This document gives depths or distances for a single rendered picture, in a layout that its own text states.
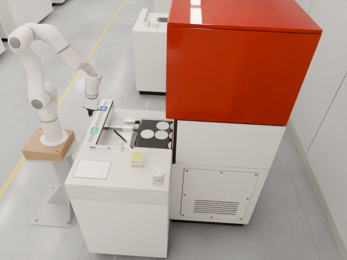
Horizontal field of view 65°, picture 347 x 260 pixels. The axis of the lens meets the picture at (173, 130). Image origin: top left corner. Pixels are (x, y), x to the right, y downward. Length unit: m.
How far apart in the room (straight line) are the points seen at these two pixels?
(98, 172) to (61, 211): 1.15
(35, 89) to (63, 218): 1.34
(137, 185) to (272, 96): 0.94
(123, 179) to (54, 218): 1.25
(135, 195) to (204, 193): 0.71
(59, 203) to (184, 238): 1.22
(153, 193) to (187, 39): 0.89
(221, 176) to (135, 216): 0.68
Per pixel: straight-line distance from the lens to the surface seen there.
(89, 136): 2.03
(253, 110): 1.69
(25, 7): 6.62
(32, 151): 2.14
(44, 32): 1.74
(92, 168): 1.80
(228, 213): 2.50
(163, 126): 2.15
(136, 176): 1.72
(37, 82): 1.89
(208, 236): 2.62
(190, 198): 2.29
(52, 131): 2.09
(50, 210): 2.89
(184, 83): 1.55
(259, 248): 2.67
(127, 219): 1.96
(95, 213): 1.96
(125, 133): 2.13
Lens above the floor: 2.29
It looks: 41 degrees down
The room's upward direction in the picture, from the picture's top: 2 degrees clockwise
